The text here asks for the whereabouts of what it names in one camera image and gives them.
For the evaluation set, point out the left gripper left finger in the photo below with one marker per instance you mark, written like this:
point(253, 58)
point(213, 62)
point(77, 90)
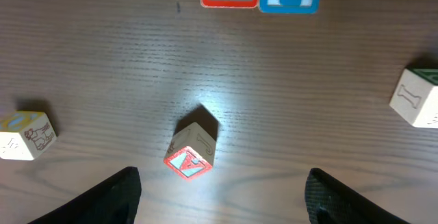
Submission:
point(113, 201)

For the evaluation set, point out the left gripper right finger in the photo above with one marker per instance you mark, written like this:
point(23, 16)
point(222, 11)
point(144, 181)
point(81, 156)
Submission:
point(329, 201)

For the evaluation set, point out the red letter A block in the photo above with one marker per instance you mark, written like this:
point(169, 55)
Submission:
point(191, 152)

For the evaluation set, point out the green edged picture block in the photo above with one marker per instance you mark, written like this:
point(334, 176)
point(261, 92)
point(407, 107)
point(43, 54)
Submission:
point(25, 135)

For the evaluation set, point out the red edged picture block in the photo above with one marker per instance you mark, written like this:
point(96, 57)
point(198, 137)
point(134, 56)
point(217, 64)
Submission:
point(415, 97)

